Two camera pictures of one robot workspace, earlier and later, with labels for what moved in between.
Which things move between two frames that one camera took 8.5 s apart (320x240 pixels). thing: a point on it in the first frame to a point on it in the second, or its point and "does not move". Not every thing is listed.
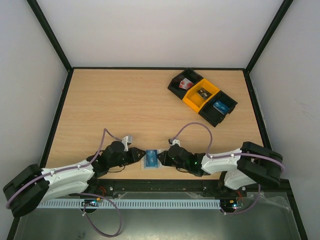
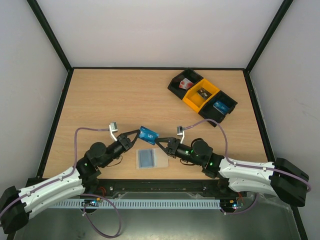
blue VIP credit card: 151,158 to 149,136
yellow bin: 201,94 does not move
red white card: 185,84 does not move
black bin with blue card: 217,108 does not move
